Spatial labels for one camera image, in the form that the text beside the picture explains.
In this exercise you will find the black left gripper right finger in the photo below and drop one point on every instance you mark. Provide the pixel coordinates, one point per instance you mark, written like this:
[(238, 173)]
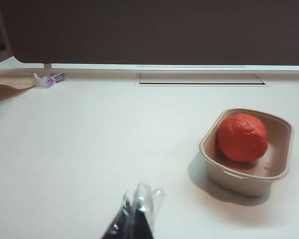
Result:
[(143, 214)]

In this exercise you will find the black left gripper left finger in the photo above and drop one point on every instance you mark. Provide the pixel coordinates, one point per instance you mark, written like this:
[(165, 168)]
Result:
[(119, 224)]

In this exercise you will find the orange fruit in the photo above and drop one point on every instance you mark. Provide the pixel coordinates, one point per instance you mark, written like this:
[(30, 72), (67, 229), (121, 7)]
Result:
[(241, 138)]

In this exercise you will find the beige paper lunchbox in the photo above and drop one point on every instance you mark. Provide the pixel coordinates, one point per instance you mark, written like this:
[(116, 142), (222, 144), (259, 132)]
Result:
[(239, 184)]

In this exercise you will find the purple and white packet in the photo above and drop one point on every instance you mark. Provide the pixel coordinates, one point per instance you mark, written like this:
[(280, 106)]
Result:
[(56, 79)]

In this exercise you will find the brown paper sheet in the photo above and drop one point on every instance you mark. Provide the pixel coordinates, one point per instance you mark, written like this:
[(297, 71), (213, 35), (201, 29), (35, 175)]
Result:
[(12, 84)]

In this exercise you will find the grey-brown fabric desk divider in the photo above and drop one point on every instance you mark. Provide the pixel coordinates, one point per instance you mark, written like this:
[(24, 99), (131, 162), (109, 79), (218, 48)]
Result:
[(149, 30)]

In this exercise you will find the white divider bracket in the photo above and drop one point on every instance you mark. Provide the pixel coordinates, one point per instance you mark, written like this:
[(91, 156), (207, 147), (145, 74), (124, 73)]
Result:
[(47, 66)]

